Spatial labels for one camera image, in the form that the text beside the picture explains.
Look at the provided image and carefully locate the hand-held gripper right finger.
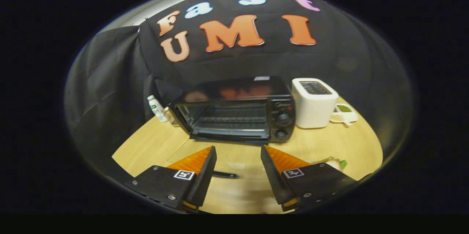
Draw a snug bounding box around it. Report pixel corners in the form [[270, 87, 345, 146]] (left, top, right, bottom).
[[260, 145, 359, 212]]

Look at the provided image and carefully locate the white bottle with green label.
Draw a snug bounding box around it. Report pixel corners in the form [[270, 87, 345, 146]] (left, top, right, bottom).
[[147, 95, 170, 123]]

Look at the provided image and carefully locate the white divided dish of beans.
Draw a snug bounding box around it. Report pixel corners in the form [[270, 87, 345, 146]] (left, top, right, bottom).
[[330, 103, 359, 126]]

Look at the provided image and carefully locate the white pop-up toaster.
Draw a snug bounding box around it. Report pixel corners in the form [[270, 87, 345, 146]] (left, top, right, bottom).
[[292, 78, 339, 129]]

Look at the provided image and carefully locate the toast and lettuce sandwich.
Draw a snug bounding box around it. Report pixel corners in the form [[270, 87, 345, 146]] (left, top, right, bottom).
[[317, 157, 348, 171]]

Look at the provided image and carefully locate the black toaster oven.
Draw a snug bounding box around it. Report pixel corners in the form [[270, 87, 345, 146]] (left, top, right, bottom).
[[167, 76, 296, 179]]

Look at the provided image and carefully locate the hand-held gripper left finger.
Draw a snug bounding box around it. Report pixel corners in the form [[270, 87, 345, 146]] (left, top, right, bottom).
[[125, 146, 217, 212]]

